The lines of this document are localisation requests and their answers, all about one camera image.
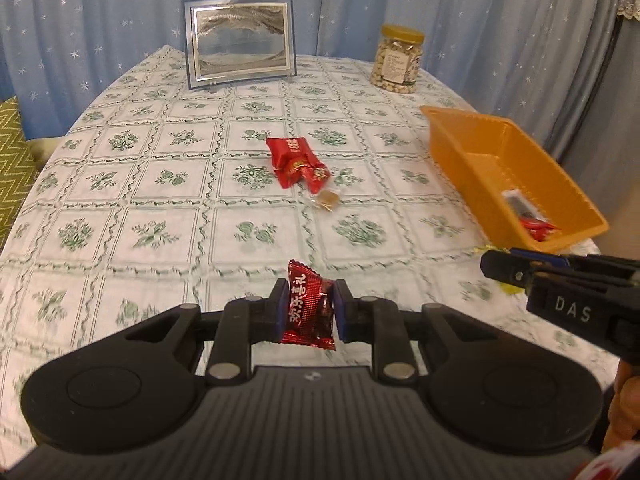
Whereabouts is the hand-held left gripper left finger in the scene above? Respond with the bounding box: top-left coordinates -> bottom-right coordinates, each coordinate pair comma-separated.
125,278 -> 291,386

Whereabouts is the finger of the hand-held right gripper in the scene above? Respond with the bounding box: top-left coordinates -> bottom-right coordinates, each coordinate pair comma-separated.
480,250 -> 537,292
509,247 -> 640,281

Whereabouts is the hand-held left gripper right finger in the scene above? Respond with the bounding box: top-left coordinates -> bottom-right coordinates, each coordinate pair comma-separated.
334,279 -> 499,386

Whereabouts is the dark red snack packet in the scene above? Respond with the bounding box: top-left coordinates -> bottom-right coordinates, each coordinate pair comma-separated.
280,259 -> 337,350

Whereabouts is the black snack packet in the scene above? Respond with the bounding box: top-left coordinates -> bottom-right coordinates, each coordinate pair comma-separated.
502,190 -> 537,219

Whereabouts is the orange plastic tray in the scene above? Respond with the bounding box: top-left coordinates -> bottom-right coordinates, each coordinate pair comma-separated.
419,105 -> 610,256

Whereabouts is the clear brown candy packet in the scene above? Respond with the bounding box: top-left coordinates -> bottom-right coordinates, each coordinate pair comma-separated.
312,189 -> 342,213

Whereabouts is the bright red snack packet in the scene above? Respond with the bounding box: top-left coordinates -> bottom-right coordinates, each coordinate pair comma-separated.
266,136 -> 321,190

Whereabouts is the person's right hand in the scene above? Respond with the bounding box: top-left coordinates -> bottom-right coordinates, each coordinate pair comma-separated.
602,359 -> 640,453

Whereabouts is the red white patterned clothing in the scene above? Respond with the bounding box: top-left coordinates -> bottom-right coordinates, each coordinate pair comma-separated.
575,440 -> 640,480

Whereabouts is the grey lace-trimmed cover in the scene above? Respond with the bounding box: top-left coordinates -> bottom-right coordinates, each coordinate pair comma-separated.
560,0 -> 640,201

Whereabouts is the clear jar of nuts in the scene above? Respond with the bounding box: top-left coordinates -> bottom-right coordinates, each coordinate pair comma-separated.
371,24 -> 426,94

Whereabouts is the framed sand picture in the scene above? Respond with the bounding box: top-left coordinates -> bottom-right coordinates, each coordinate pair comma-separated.
182,0 -> 298,92

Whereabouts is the yellow-green sofa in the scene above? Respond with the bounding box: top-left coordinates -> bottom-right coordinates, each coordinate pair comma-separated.
20,135 -> 68,171

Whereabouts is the blue star curtain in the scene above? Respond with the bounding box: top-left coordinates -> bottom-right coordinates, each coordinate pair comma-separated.
0,0 -> 621,166

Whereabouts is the green zigzag cushion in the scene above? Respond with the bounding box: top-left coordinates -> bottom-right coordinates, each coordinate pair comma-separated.
0,96 -> 41,251

